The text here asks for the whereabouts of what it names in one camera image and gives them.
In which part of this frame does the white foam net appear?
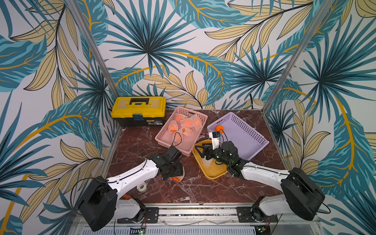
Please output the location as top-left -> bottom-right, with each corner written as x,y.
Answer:
202,159 -> 221,177

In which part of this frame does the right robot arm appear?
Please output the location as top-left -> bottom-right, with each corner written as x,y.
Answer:
194,141 -> 325,222

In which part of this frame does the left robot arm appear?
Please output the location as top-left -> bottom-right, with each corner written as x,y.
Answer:
77,146 -> 184,232

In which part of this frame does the yellow plastic tub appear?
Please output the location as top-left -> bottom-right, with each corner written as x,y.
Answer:
193,148 -> 228,180

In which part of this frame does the purple perforated basket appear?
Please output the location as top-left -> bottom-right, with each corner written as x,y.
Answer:
207,112 -> 269,161

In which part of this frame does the pink perforated basket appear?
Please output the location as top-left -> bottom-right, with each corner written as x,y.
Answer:
155,106 -> 208,156

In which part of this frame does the white tape roll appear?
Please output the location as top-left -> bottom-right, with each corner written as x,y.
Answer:
136,182 -> 147,193

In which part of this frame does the yellow black toolbox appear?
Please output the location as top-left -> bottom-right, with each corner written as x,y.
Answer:
111,97 -> 166,127

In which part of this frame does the aluminium front rail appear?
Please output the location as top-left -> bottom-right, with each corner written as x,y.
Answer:
67,203 -> 324,235

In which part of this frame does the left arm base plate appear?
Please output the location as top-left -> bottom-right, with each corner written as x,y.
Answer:
117,207 -> 160,224

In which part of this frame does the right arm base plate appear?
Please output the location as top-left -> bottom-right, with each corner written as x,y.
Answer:
236,207 -> 278,223

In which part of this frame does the right aluminium corner post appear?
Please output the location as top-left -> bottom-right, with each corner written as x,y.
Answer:
262,0 -> 334,114

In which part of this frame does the aluminium corner post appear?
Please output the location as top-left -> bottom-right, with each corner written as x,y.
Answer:
66,0 -> 119,98
262,0 -> 334,114

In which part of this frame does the left aluminium corner post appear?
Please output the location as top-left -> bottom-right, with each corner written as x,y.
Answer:
66,0 -> 119,98

